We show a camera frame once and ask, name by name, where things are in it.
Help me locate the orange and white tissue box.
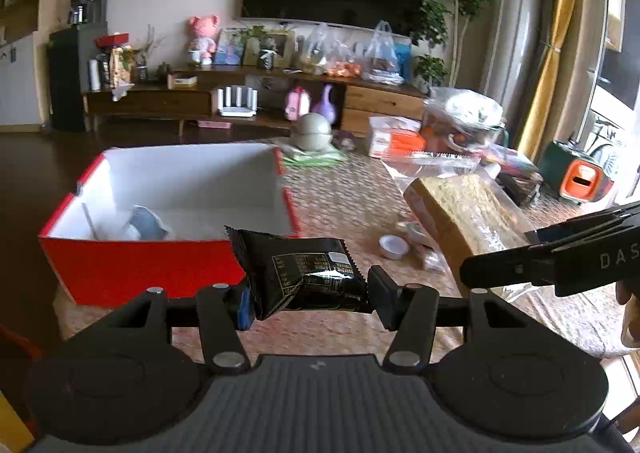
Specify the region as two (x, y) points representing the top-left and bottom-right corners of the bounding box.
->
(369, 116), (428, 157)

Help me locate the thin grey stick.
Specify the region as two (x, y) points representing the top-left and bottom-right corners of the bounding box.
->
(81, 203), (101, 240)

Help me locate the black snack packet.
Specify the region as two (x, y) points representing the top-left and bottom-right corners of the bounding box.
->
(225, 226), (373, 321)

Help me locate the pink toy backpack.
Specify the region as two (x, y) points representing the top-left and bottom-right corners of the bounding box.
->
(285, 86), (311, 121)

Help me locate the white router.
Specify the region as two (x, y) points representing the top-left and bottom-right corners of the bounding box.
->
(216, 86), (258, 118)

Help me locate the black cabinet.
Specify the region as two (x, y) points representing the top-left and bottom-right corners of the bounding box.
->
(48, 22), (108, 131)

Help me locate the bag of oranges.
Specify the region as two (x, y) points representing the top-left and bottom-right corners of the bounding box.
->
(325, 58), (363, 79)

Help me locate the grey-green round container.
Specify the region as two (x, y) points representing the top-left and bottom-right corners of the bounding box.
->
(290, 113), (335, 154)

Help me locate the pink pig plush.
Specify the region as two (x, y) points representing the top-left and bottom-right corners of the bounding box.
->
(187, 16), (221, 68)

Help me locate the black items pile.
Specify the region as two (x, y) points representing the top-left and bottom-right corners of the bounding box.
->
(500, 168), (544, 206)

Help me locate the green folded cloth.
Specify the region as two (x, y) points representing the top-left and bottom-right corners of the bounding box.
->
(280, 143), (348, 167)

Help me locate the white standing air conditioner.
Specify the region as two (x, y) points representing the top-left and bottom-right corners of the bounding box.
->
(480, 0), (546, 121)

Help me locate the red cardboard box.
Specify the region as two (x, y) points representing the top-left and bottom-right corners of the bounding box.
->
(39, 142), (302, 308)

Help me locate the purple vase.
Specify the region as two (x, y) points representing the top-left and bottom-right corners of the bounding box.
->
(312, 83), (339, 125)

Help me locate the black coffee machine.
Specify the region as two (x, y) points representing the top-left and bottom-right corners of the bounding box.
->
(69, 0), (109, 25)

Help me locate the green and orange appliance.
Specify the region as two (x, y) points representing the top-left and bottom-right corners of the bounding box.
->
(537, 140), (616, 204)

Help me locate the blue picture card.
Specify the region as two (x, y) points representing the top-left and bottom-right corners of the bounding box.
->
(214, 28), (246, 65)

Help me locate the small white dish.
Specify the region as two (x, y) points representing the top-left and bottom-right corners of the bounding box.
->
(378, 234), (411, 261)

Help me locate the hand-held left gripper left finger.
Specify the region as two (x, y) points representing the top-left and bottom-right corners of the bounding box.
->
(100, 283), (253, 376)

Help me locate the wooden photo frame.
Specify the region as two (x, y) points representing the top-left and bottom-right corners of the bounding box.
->
(243, 29), (296, 68)

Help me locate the wooden television cabinet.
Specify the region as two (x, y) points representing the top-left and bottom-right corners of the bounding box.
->
(82, 66), (431, 136)

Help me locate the clear plastic bag with handles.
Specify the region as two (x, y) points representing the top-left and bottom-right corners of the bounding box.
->
(360, 20), (405, 84)

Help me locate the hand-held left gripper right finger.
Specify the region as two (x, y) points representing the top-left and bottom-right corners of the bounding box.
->
(368, 266), (533, 375)

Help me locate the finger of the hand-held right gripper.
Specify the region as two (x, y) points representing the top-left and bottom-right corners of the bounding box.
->
(459, 243), (540, 290)
(525, 202), (640, 245)

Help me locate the person's right hand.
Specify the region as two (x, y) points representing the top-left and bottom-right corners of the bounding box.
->
(616, 278), (640, 349)

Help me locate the blue box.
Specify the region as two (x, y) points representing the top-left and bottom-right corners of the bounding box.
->
(395, 43), (414, 81)

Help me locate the vase with dried twigs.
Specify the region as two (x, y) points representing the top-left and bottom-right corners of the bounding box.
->
(132, 24), (166, 81)

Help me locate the yellow curtain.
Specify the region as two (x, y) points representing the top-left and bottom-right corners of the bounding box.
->
(517, 0), (586, 161)

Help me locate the bagged bread loaf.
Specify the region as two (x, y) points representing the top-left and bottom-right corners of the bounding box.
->
(404, 174), (540, 297)

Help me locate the printed snack bag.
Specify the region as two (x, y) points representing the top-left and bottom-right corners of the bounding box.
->
(107, 46), (136, 89)

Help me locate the grey-blue crumpled wrapper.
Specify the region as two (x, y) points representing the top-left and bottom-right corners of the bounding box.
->
(125, 206), (171, 240)

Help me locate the large plastic bag with pot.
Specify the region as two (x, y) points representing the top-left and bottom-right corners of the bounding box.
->
(420, 87), (508, 155)

